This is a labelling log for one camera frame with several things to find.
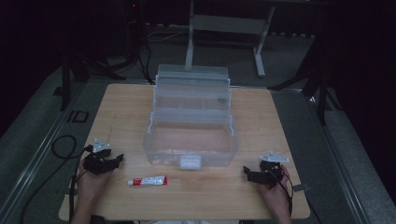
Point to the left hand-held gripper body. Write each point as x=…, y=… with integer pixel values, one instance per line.
x=97, y=163

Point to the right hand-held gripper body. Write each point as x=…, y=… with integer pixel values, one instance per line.
x=271, y=172

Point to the person's right hand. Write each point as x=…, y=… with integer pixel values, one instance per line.
x=275, y=194

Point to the person's left hand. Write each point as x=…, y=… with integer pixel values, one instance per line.
x=91, y=185

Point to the red and white tube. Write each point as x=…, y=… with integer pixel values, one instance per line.
x=148, y=181

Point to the clear plastic storage box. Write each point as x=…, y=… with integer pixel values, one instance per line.
x=190, y=124

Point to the black metal stand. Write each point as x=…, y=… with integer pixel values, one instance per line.
x=322, y=93
x=67, y=81

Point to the grey metal table bracket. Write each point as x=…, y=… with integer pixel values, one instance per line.
x=300, y=187

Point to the white metal desk frame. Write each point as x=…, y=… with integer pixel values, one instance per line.
x=229, y=25

